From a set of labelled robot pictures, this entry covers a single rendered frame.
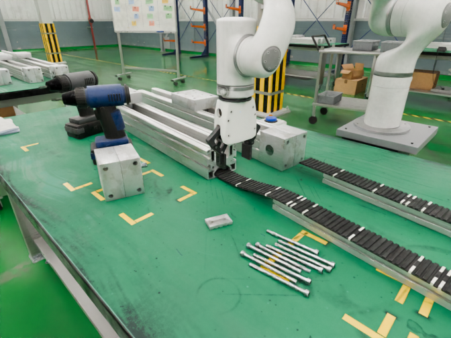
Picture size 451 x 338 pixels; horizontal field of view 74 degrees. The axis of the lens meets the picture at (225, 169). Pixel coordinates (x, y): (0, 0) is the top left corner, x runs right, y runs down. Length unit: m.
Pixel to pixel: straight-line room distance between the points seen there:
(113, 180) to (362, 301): 0.54
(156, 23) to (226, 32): 5.90
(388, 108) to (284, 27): 0.65
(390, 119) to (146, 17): 5.87
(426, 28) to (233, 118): 0.67
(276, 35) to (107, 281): 0.51
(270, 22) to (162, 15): 5.87
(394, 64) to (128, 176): 0.89
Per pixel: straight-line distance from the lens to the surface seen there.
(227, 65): 0.66
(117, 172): 0.72
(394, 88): 1.17
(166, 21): 6.40
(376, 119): 1.20
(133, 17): 6.86
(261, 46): 0.60
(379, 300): 0.54
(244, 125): 0.71
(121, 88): 0.90
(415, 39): 1.13
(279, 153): 0.84
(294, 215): 0.66
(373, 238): 0.60
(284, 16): 0.63
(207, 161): 0.77
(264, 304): 0.49
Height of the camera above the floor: 1.15
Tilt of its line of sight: 26 degrees down
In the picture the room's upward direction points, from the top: straight up
